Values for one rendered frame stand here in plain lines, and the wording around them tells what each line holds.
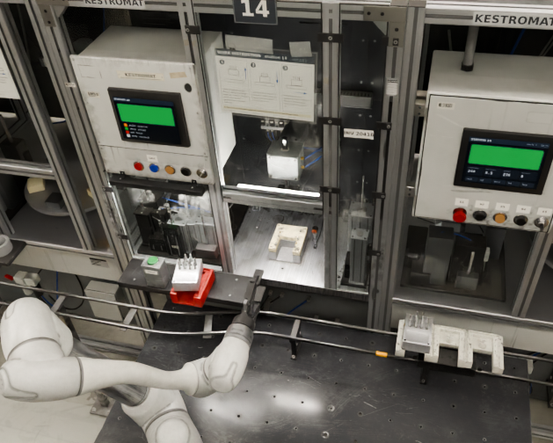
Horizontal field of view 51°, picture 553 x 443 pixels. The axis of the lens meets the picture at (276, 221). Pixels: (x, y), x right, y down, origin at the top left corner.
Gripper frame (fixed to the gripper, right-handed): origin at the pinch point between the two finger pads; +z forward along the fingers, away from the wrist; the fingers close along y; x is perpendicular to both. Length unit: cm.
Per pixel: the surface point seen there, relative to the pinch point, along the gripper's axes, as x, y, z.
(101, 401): 90, -105, -3
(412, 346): -54, -22, 1
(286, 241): 1.1, -17.6, 39.9
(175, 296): 35.3, -17.4, 1.9
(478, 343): -77, -26, 11
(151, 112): 37, 54, 18
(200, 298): 25.0, -16.6, 2.5
